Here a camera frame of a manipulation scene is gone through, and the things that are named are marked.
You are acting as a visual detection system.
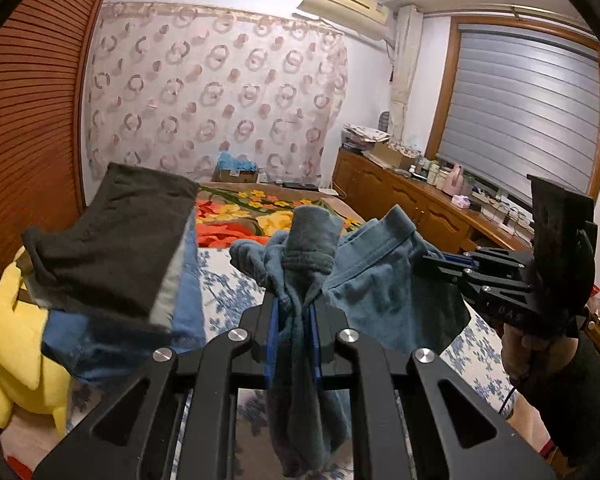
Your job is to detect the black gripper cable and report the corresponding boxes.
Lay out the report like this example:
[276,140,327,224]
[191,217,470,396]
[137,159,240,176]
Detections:
[496,383,519,418]

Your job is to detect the person's right hand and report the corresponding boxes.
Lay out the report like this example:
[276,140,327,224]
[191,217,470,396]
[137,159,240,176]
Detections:
[502,324,579,380]

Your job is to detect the brown wooden sideboard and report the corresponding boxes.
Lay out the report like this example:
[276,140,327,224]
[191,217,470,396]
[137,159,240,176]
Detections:
[332,148,590,333]

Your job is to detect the stack of papers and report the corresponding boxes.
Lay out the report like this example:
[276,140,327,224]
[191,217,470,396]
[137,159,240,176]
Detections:
[341,124,390,152]

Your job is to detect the cardboard box with blue cloth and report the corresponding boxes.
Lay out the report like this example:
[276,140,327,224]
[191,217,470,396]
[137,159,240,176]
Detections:
[212,152,259,183]

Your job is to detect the yellow plush toy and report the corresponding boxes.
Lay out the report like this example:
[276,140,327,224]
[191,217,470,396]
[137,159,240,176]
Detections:
[0,248,71,436]

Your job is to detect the grey folded garment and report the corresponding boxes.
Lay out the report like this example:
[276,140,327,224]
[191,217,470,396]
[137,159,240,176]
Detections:
[22,219,192,332]

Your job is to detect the colourful floral blanket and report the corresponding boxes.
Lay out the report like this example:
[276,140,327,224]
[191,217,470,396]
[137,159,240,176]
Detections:
[195,183,363,248]

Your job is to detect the pink bottle on sideboard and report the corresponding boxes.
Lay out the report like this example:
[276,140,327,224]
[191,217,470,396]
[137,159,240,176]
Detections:
[442,165,464,196]

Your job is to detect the beige wall air conditioner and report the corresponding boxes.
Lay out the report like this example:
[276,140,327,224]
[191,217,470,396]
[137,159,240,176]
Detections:
[298,0,389,41]

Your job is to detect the ring patterned sheer curtain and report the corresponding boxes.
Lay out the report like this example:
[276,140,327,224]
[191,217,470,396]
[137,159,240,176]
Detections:
[84,1,348,184]

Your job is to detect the teal blue pants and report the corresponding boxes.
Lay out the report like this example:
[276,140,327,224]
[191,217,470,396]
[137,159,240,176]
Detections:
[230,206,470,478]

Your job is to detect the grey window blind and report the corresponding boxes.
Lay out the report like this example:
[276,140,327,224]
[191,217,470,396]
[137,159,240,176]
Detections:
[434,23,600,203]

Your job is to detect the blue denim folded jeans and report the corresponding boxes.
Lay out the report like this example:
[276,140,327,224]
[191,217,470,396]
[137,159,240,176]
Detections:
[42,219,206,388]

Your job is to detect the cardboard box on sideboard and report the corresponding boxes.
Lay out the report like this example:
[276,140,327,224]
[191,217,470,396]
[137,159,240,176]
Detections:
[367,143,419,170]

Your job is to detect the blue floral white bedsheet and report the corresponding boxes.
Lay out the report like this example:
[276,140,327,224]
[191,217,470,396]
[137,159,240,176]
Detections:
[69,246,519,480]

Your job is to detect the black folded garment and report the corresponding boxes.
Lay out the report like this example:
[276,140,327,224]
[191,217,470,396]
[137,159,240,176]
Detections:
[22,162,198,316]

